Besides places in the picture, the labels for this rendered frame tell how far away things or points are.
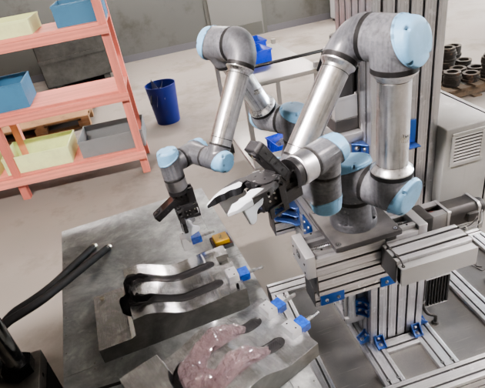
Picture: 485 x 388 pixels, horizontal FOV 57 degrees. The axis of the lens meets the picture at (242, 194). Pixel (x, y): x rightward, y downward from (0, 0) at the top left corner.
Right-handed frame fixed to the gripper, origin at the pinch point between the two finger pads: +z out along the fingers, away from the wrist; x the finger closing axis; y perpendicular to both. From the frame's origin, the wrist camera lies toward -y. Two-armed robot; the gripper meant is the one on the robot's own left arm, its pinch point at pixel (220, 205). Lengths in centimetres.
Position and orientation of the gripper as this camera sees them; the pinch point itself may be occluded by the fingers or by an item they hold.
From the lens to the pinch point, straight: 87.0
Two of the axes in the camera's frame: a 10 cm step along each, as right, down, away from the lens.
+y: 2.4, 8.7, 4.2
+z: -7.5, 4.4, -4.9
